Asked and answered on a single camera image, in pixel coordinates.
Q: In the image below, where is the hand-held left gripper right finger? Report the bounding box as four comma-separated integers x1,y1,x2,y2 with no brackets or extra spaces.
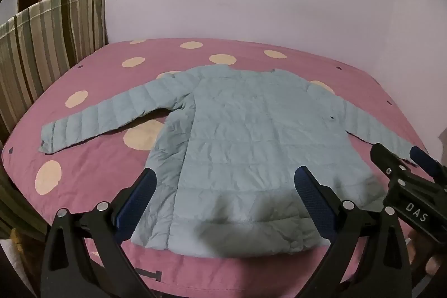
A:
294,165,411,298

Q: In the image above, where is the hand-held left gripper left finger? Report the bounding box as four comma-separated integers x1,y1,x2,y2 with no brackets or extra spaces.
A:
40,167,158,298

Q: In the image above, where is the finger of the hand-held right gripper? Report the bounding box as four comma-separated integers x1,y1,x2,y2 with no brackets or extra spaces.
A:
370,143,416,187
409,145,447,192

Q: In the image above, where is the light blue quilted jacket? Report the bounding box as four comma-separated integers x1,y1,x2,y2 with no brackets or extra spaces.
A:
41,64,418,256

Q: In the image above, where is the person's right hand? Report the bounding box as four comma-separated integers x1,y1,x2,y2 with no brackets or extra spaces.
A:
407,228,443,285

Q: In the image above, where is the pink polka-dot bed sheet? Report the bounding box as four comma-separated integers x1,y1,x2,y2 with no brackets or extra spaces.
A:
2,38,441,298

